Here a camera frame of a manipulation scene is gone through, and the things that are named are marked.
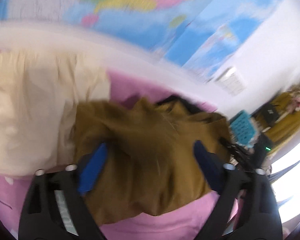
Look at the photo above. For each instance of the black garment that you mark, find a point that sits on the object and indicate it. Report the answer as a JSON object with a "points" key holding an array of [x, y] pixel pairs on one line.
{"points": [[177, 105]]}

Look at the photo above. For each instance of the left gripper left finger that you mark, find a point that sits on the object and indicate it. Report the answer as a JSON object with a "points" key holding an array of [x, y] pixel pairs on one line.
{"points": [[54, 207]]}

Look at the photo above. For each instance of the black handbag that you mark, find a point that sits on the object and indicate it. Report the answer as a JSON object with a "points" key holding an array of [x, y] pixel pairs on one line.
{"points": [[269, 113]]}

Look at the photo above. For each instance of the white wall switch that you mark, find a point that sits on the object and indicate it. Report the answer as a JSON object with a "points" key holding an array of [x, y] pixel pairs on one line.
{"points": [[230, 81]]}

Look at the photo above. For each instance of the upper turquoise perforated basket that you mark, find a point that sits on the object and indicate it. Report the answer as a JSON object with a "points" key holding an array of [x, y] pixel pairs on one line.
{"points": [[244, 129]]}

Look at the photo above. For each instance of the pink floral bed sheet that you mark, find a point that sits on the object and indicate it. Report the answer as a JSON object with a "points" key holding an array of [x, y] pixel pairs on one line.
{"points": [[183, 223]]}

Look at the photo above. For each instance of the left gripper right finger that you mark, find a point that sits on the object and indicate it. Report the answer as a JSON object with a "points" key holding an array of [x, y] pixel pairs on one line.
{"points": [[246, 207]]}

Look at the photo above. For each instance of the colourful wall map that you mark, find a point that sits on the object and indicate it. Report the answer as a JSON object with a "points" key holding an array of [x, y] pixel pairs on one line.
{"points": [[197, 35]]}

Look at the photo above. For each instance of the olive brown jacket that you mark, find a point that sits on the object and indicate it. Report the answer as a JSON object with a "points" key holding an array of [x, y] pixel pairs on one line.
{"points": [[150, 166]]}

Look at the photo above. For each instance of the mustard yellow hanging garment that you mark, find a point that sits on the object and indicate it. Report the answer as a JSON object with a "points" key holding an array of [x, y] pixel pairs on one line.
{"points": [[288, 106]]}

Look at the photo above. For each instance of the cream folded garment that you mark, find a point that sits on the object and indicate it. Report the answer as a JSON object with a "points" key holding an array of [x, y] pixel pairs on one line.
{"points": [[39, 94]]}

